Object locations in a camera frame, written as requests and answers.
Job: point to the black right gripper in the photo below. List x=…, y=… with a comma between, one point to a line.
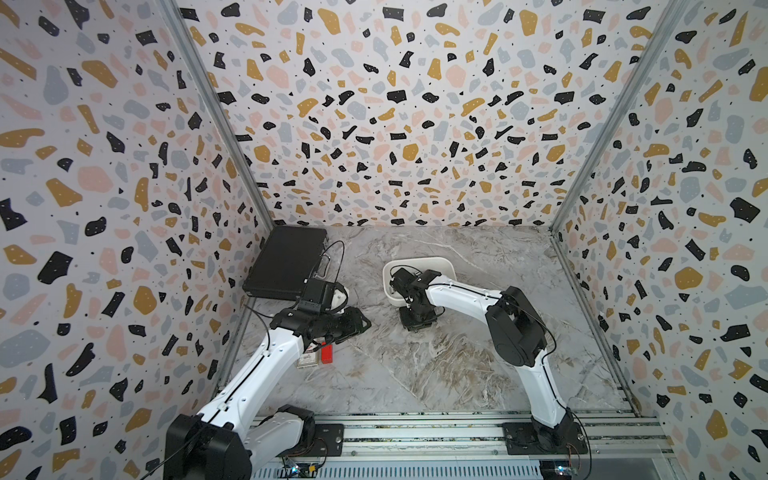
x=424, y=321

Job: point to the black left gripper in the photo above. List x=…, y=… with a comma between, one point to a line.
x=353, y=323

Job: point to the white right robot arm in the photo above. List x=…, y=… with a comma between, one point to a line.
x=519, y=337

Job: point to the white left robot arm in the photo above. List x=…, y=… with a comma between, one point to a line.
x=225, y=440

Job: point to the playing card box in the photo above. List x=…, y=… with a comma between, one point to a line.
x=309, y=360

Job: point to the white plastic storage box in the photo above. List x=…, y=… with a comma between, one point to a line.
x=413, y=266

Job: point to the red rectangular block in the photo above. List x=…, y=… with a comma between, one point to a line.
x=326, y=354

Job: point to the black tool case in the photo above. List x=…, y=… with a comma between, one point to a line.
x=289, y=256

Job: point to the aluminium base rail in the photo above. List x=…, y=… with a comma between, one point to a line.
x=484, y=445

